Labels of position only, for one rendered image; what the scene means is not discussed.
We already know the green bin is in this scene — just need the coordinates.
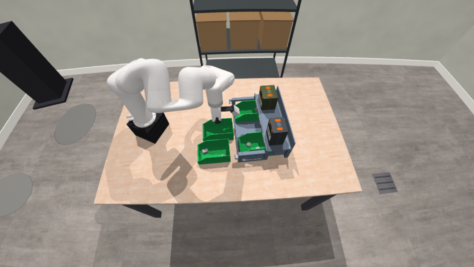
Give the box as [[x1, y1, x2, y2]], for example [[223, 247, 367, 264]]
[[235, 100, 260, 123], [238, 132, 265, 152], [202, 118, 234, 141], [197, 138, 231, 165]]

